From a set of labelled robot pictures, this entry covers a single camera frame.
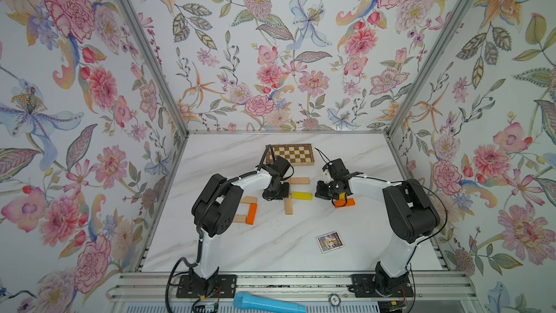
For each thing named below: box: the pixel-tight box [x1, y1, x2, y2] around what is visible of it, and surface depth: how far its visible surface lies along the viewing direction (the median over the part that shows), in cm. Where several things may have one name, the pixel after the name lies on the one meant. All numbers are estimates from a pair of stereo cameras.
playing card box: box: [315, 231, 345, 253], surface depth 84 cm
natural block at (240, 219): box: [233, 214, 247, 224], surface depth 90 cm
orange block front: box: [246, 202, 258, 226], surface depth 92 cm
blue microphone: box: [233, 292, 307, 313], surface depth 71 cm
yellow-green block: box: [291, 191, 314, 201], surface depth 97 cm
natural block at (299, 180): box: [289, 177, 310, 185], surface depth 103 cm
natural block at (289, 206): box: [285, 194, 294, 216], surface depth 95 cm
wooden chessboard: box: [265, 143, 315, 167], surface depth 110 cm
